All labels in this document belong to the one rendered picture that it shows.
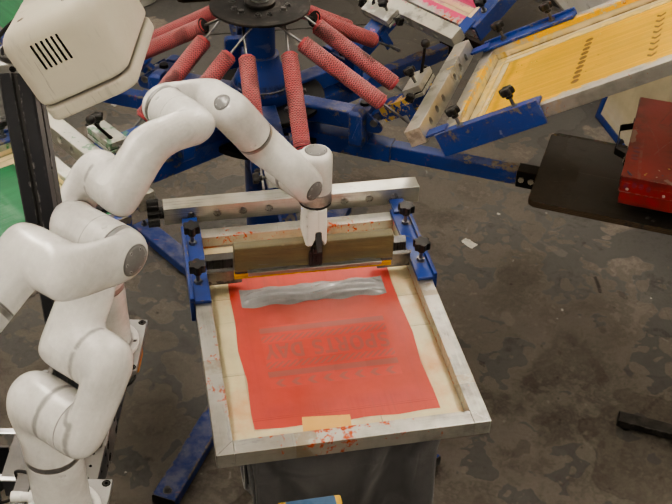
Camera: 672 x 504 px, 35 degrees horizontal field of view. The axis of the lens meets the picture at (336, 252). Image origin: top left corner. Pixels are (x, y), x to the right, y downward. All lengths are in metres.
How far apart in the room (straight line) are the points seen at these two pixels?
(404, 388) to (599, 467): 1.35
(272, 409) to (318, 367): 0.17
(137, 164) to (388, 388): 0.78
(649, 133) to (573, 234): 1.52
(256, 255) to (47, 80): 1.07
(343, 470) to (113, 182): 0.86
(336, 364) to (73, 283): 1.04
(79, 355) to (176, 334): 2.34
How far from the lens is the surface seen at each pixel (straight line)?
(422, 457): 2.50
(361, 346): 2.51
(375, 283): 2.68
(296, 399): 2.38
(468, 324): 4.07
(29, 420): 1.75
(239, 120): 2.14
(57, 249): 1.54
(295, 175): 2.25
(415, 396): 2.40
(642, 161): 3.02
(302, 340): 2.52
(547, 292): 4.27
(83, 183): 2.11
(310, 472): 2.45
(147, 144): 2.04
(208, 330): 2.51
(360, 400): 2.38
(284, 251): 2.52
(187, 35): 3.30
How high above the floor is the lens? 2.64
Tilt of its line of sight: 37 degrees down
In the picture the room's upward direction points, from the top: 1 degrees clockwise
